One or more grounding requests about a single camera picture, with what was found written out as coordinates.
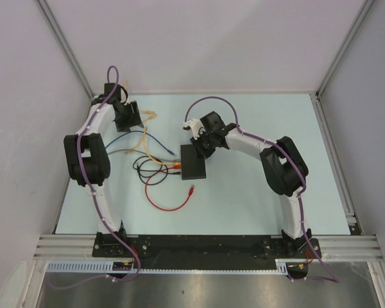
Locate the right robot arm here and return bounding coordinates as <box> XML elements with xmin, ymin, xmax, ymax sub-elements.
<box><xmin>184</xmin><ymin>112</ymin><xmax>311</xmax><ymax>257</ymax></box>

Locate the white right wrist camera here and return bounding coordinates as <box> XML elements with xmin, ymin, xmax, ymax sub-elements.
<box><xmin>183</xmin><ymin>119</ymin><xmax>206</xmax><ymax>140</ymax></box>

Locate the yellow ethernet cable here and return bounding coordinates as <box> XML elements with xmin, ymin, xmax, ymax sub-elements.
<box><xmin>126</xmin><ymin>126</ymin><xmax>182</xmax><ymax>169</ymax></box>
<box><xmin>123</xmin><ymin>80</ymin><xmax>157</xmax><ymax>124</ymax></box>

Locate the aluminium front frame rail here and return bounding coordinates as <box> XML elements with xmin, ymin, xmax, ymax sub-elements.
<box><xmin>34</xmin><ymin>234</ymin><xmax>384</xmax><ymax>262</ymax></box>

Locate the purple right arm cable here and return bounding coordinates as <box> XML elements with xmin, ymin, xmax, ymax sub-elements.
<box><xmin>184</xmin><ymin>96</ymin><xmax>340</xmax><ymax>283</ymax></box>

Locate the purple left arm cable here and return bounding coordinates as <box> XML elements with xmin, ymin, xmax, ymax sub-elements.
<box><xmin>47</xmin><ymin>65</ymin><xmax>142</xmax><ymax>289</ymax></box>

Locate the red ethernet cable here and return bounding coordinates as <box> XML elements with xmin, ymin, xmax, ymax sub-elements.
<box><xmin>144</xmin><ymin>165</ymin><xmax>196</xmax><ymax>212</ymax></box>

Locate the slotted cable duct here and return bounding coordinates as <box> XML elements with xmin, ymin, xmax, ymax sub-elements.
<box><xmin>46</xmin><ymin>259</ymin><xmax>289</xmax><ymax>275</ymax></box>

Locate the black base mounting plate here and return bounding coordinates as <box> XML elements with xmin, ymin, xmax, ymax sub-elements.
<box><xmin>92</xmin><ymin>233</ymin><xmax>321</xmax><ymax>277</ymax></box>

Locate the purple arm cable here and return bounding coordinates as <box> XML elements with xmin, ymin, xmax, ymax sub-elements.
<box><xmin>47</xmin><ymin>65</ymin><xmax>142</xmax><ymax>289</ymax></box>
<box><xmin>184</xmin><ymin>96</ymin><xmax>340</xmax><ymax>283</ymax></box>

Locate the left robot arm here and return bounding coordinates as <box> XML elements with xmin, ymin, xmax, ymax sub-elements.
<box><xmin>64</xmin><ymin>82</ymin><xmax>144</xmax><ymax>234</ymax></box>

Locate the black network switch box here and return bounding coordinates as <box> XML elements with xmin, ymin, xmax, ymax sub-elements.
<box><xmin>180</xmin><ymin>144</ymin><xmax>207</xmax><ymax>180</ymax></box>

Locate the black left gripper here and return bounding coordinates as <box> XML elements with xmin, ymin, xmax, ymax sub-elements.
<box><xmin>115</xmin><ymin>101</ymin><xmax>143</xmax><ymax>133</ymax></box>

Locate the blue ethernet cable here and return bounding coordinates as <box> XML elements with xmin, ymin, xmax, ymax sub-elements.
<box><xmin>105</xmin><ymin>132</ymin><xmax>176</xmax><ymax>155</ymax></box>

